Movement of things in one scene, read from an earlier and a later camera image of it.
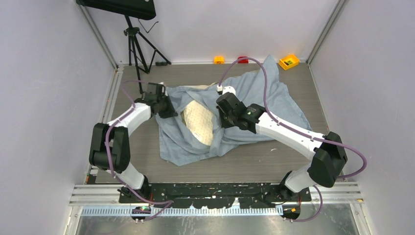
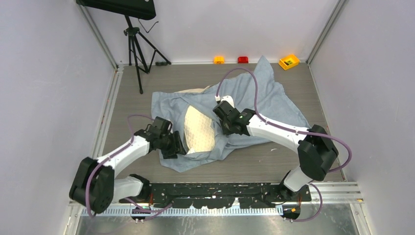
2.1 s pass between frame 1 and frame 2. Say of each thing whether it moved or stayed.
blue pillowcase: moved
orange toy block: stayed
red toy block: stayed
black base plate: stayed
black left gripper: moved
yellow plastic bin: stayed
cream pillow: moved
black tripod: stayed
